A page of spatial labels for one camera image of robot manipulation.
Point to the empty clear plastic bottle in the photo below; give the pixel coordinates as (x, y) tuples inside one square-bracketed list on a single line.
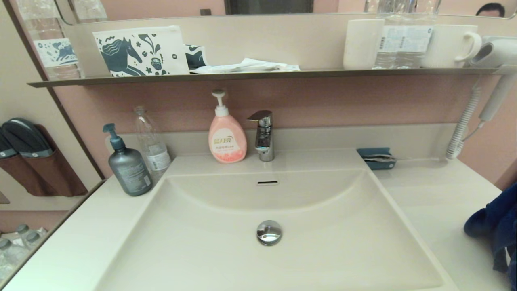
[(150, 136)]

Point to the grey pump bottle teal pump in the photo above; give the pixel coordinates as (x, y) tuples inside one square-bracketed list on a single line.
[(129, 171)]

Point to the grey slipper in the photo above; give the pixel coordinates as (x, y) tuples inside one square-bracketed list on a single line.
[(5, 144), (27, 138)]

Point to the wall mirror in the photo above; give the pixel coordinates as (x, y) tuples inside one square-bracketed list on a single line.
[(161, 6)]

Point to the clear capped water bottle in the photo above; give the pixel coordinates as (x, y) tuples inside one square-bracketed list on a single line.
[(22, 231), (34, 239), (6, 254)]

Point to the pink hand soap pump bottle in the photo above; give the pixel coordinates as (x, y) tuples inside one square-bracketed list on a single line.
[(227, 140)]

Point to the white hair dryer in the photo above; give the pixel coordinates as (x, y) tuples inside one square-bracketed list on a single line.
[(500, 50)]

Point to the large white horse print pouch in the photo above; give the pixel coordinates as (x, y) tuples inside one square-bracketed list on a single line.
[(177, 60)]

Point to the dark blue towel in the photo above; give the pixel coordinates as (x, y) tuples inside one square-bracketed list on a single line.
[(497, 226)]

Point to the brown slipper bag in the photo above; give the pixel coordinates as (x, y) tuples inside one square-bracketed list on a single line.
[(19, 175), (55, 173)]

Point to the small dark print pouch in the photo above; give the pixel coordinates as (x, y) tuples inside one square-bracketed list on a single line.
[(195, 57)]

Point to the white plastic wrapped packets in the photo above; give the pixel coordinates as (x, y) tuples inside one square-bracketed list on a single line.
[(250, 66)]

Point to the silver sachet packet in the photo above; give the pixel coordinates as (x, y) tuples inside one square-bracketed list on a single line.
[(379, 159)]

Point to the grey metal wall shelf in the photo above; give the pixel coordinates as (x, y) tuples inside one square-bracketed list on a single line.
[(242, 76)]

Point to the chrome sink drain stopper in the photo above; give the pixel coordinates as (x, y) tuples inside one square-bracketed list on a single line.
[(269, 233)]

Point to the chrome faucet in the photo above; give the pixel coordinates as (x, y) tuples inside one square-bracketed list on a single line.
[(264, 140)]

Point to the water bottle horse print label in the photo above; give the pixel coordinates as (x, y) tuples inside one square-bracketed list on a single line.
[(59, 55)]

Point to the white ceramic sink basin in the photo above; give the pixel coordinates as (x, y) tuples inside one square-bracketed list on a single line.
[(202, 242)]

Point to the clear labelled water bottle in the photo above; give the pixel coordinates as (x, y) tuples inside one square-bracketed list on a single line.
[(418, 42), (390, 42)]

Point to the blue soap tray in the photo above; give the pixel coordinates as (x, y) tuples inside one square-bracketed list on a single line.
[(379, 152)]

